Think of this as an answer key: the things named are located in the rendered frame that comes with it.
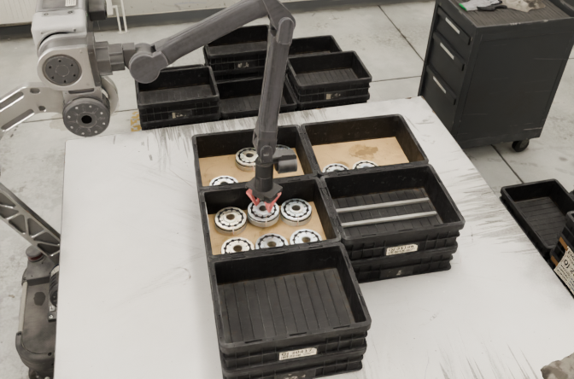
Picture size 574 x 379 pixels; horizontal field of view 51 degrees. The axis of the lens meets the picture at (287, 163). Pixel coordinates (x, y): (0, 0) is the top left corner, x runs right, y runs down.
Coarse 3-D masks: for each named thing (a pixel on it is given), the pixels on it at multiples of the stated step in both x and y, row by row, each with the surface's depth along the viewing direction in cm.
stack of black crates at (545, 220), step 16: (512, 192) 287; (528, 192) 290; (544, 192) 293; (560, 192) 286; (512, 208) 276; (528, 208) 289; (544, 208) 289; (560, 208) 288; (528, 224) 266; (544, 224) 280; (560, 224) 281; (544, 240) 273; (544, 256) 259
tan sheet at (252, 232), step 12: (312, 204) 206; (312, 216) 202; (252, 228) 197; (264, 228) 197; (276, 228) 197; (288, 228) 197; (300, 228) 198; (312, 228) 198; (216, 240) 193; (252, 240) 193; (288, 240) 193; (216, 252) 189
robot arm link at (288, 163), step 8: (264, 152) 178; (280, 152) 184; (288, 152) 184; (264, 160) 179; (280, 160) 183; (288, 160) 184; (296, 160) 184; (280, 168) 183; (288, 168) 184; (296, 168) 185
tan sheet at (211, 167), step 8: (200, 160) 223; (208, 160) 223; (216, 160) 223; (224, 160) 223; (232, 160) 223; (200, 168) 219; (208, 168) 219; (216, 168) 219; (224, 168) 220; (232, 168) 220; (208, 176) 216; (216, 176) 216; (232, 176) 216; (240, 176) 217; (248, 176) 217; (280, 176) 217; (288, 176) 217; (208, 184) 213
